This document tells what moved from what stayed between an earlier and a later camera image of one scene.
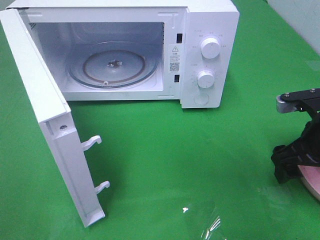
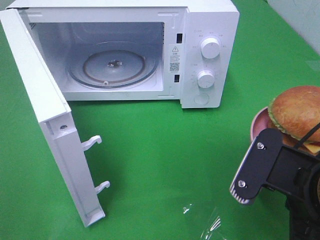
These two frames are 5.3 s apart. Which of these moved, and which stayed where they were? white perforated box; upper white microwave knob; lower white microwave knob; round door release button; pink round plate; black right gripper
Moved: black right gripper; pink round plate
Stayed: upper white microwave knob; white perforated box; lower white microwave knob; round door release button
